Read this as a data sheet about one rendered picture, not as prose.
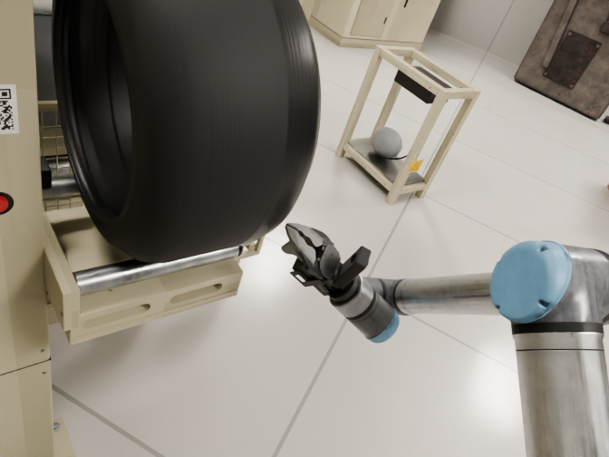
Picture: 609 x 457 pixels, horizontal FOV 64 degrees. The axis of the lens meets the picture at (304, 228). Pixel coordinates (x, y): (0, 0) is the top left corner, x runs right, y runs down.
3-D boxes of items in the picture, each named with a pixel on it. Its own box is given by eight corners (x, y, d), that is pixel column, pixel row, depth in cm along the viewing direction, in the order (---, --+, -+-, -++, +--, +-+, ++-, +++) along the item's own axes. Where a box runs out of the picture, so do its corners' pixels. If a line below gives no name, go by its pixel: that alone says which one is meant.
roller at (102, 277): (63, 268, 86) (63, 285, 89) (72, 286, 84) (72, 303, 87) (235, 231, 107) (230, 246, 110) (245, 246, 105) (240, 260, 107)
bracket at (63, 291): (62, 332, 85) (62, 295, 79) (9, 195, 106) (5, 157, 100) (83, 326, 87) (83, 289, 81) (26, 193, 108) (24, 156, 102)
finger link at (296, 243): (264, 240, 96) (294, 268, 100) (285, 236, 92) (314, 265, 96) (270, 228, 98) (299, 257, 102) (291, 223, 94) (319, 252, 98)
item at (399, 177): (389, 206, 314) (446, 92, 267) (334, 154, 346) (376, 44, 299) (423, 198, 335) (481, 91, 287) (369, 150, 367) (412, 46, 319)
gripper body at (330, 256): (286, 272, 101) (321, 304, 107) (316, 267, 95) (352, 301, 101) (299, 243, 105) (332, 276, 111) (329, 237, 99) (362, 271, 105)
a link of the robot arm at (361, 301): (366, 316, 102) (379, 278, 108) (353, 303, 100) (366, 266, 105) (334, 318, 108) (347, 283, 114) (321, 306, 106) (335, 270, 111)
